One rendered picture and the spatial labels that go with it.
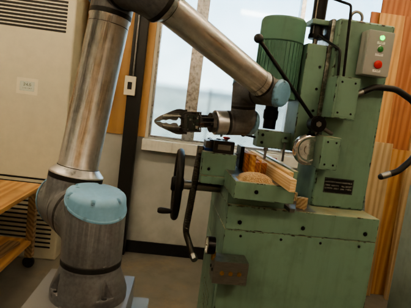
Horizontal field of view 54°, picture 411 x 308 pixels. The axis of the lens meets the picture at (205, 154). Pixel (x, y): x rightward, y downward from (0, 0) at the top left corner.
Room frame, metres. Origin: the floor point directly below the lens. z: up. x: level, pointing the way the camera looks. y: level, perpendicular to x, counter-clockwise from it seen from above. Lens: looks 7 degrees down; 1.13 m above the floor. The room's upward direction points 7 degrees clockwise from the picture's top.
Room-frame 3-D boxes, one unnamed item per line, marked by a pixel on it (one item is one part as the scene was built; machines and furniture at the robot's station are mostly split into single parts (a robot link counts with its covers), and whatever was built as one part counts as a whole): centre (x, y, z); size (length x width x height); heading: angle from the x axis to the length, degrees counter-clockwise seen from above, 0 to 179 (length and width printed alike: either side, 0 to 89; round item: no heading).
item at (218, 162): (1.62, -0.05, 0.91); 0.15 x 0.14 x 0.09; 7
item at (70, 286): (0.98, 0.25, 0.67); 0.19 x 0.19 x 0.10
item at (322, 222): (1.65, -0.36, 0.76); 0.57 x 0.45 x 0.09; 97
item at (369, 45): (1.53, -0.57, 1.40); 0.10 x 0.06 x 0.16; 97
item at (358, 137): (1.67, -0.53, 1.16); 0.22 x 0.22 x 0.72; 7
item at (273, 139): (1.63, -0.26, 1.03); 0.14 x 0.07 x 0.09; 97
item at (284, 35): (1.63, -0.24, 1.35); 0.18 x 0.18 x 0.31
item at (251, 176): (1.38, -0.18, 0.91); 0.12 x 0.09 x 0.03; 97
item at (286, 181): (1.52, -0.25, 0.92); 0.55 x 0.02 x 0.04; 7
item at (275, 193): (1.63, -0.13, 0.87); 0.61 x 0.30 x 0.06; 7
